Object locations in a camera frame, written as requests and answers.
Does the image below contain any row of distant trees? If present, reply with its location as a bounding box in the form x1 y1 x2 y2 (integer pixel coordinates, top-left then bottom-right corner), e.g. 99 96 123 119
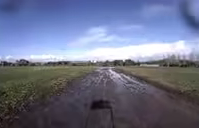
0 53 199 68

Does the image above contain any puddle of water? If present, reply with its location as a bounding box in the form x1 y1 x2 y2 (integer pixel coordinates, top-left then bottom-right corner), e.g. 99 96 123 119
86 67 148 94

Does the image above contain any wet dark dirt track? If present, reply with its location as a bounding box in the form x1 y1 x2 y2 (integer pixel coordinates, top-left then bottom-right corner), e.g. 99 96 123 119
11 66 199 128

